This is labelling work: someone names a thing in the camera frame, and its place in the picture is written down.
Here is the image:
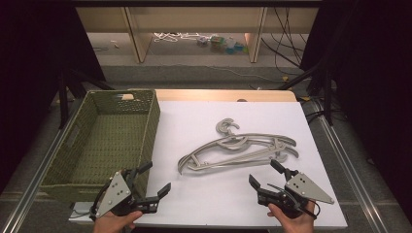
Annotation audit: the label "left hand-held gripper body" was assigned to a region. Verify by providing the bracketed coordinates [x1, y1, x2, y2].
[91, 168, 160, 218]

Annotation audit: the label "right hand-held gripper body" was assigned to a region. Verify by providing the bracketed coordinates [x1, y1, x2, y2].
[257, 168, 335, 220]

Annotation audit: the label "green woven basket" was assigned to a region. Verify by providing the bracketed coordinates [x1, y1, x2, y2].
[40, 89, 161, 203]

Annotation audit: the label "person's left hand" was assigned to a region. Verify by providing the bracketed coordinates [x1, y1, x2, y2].
[92, 210, 144, 233]

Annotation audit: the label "person's right hand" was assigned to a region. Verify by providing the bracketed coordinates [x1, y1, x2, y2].
[266, 200, 316, 233]

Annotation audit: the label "white table sheet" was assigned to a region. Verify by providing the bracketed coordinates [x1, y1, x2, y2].
[68, 100, 348, 230]

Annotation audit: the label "black metal stand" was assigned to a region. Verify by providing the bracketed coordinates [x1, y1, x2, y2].
[278, 61, 334, 127]
[57, 66, 115, 130]

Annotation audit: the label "wooden table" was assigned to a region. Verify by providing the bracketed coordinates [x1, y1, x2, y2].
[154, 89, 298, 103]

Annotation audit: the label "wooden shelf unit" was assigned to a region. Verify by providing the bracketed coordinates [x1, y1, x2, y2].
[76, 6, 320, 64]

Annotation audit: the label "colourful plastic toys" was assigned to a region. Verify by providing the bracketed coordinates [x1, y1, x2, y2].
[196, 34, 250, 55]

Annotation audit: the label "black curtain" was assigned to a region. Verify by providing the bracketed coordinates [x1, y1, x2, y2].
[0, 0, 106, 195]
[300, 0, 412, 224]

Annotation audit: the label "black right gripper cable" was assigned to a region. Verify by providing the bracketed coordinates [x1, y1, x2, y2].
[266, 183, 321, 221]

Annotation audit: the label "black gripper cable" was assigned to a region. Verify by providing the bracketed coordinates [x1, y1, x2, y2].
[88, 183, 110, 223]
[266, 183, 321, 221]

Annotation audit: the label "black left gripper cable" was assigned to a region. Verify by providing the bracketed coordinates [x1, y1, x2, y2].
[88, 183, 110, 223]

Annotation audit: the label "black hanging cables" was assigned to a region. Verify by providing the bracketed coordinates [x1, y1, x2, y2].
[260, 6, 312, 71]

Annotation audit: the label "white cord pile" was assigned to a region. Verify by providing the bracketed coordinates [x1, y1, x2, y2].
[153, 31, 203, 44]

